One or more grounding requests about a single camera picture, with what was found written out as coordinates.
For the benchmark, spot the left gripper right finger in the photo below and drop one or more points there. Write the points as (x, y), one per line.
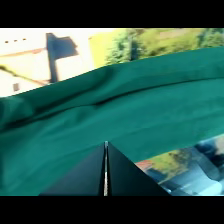
(133, 176)

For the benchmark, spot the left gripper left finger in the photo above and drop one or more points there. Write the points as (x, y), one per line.
(83, 176)

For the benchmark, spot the dark green shirt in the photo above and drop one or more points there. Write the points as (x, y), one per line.
(100, 113)

